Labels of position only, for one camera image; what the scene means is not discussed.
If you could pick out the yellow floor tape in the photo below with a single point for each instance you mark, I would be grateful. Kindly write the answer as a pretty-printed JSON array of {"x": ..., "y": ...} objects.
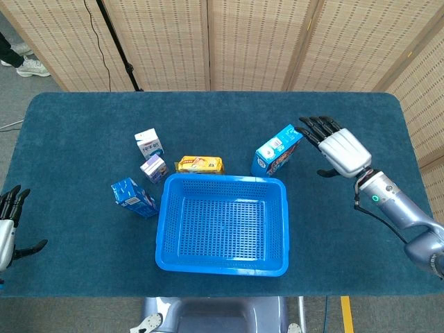
[{"x": 347, "y": 315}]

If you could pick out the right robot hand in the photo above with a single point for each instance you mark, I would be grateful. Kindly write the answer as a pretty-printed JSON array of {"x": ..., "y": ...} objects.
[{"x": 345, "y": 152}]

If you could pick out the blue snack box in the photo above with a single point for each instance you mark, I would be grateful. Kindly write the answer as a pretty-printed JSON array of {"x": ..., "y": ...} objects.
[{"x": 274, "y": 156}]

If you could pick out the white milk carton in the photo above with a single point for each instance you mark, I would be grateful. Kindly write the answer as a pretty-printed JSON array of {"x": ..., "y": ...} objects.
[{"x": 149, "y": 147}]

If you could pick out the teal table cloth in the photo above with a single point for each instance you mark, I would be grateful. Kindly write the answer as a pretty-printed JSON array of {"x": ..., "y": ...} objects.
[{"x": 86, "y": 121}]

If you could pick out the dark trouser leg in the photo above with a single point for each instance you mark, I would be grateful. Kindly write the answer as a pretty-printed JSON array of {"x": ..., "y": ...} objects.
[{"x": 8, "y": 52}]

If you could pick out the metal table leg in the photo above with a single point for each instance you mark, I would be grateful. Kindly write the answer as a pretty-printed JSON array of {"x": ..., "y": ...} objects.
[{"x": 302, "y": 312}]

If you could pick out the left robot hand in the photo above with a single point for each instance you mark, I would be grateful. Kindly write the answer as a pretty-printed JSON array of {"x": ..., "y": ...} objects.
[{"x": 6, "y": 239}]

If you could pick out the black tripod pole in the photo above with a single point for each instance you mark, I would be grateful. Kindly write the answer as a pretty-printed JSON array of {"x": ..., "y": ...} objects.
[{"x": 129, "y": 66}]

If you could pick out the grey blue robot torso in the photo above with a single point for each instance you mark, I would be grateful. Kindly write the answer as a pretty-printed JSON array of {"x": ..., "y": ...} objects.
[{"x": 215, "y": 315}]

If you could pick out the blue rectangular carton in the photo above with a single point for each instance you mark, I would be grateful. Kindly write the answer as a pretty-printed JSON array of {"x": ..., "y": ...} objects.
[{"x": 133, "y": 197}]

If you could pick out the small purple white carton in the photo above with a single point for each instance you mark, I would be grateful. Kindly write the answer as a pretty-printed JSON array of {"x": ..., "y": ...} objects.
[{"x": 154, "y": 170}]

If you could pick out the yellow cracker packet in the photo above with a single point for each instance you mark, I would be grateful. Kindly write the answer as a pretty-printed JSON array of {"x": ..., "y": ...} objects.
[{"x": 199, "y": 164}]

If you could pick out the blue plastic basket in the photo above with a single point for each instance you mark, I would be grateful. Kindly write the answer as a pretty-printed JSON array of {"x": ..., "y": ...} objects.
[{"x": 222, "y": 267}]

